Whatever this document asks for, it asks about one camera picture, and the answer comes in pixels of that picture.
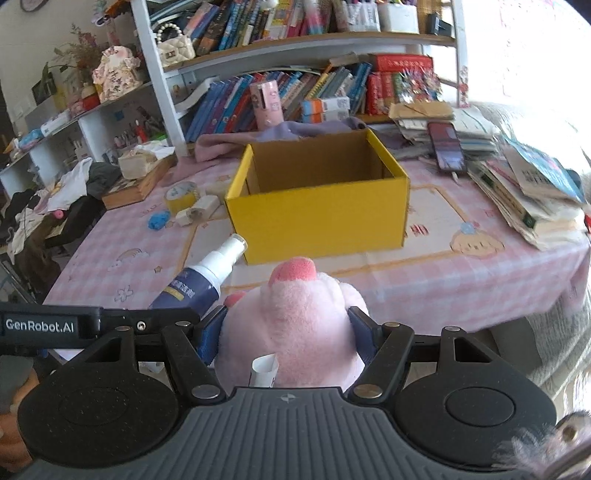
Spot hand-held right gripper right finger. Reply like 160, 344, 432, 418
348, 307, 506, 402

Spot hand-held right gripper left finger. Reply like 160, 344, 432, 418
62, 308, 228, 402

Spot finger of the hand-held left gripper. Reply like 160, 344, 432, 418
99, 308, 200, 335

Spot blue white spray bottle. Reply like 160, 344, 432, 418
148, 234, 250, 319

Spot pink plush toy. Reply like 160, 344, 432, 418
217, 258, 370, 391

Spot yellow tape roll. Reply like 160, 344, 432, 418
165, 181, 200, 214

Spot yellow cardboard box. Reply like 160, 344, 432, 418
225, 128, 411, 266

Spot white charger adapter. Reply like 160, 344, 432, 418
175, 195, 220, 227

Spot white storage container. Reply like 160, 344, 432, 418
379, 0, 420, 34

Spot chair with piled clothes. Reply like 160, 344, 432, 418
0, 189, 100, 301

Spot wooden chess box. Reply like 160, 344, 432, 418
102, 154, 178, 210

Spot white garment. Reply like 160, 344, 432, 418
46, 157, 93, 213

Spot dark grey garment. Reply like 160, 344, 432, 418
85, 161, 122, 197

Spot cream tissue pack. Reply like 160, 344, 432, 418
119, 142, 176, 180

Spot pink and purple cloth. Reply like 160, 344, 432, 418
178, 116, 368, 169

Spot grey textured fabric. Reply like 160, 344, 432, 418
499, 277, 591, 416

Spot fuzzy lilac cloth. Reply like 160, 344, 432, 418
494, 408, 591, 480

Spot black smartphone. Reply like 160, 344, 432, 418
427, 121, 466, 174

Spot pile of books and booklets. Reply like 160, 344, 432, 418
466, 134, 589, 252

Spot pile of papers and envelopes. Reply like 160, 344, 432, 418
390, 102, 502, 160

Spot white bookshelf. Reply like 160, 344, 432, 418
0, 0, 467, 195

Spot orange and white small boxes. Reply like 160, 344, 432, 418
302, 97, 351, 123

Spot pink cylinder device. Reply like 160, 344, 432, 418
249, 79, 282, 131

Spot doll in pink dress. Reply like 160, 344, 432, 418
92, 46, 141, 102

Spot red books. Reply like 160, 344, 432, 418
367, 54, 435, 116

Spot colourful foil decoration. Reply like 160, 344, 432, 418
397, 69, 441, 102

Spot white quilted handbag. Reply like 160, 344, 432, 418
154, 23, 195, 65

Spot dried flower bouquet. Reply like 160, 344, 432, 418
55, 25, 109, 70

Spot row of mixed colourful books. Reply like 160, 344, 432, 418
182, 0, 342, 56

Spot pen holder with markers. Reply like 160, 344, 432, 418
339, 0, 382, 32

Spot small black box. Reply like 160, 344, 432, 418
425, 13, 453, 37

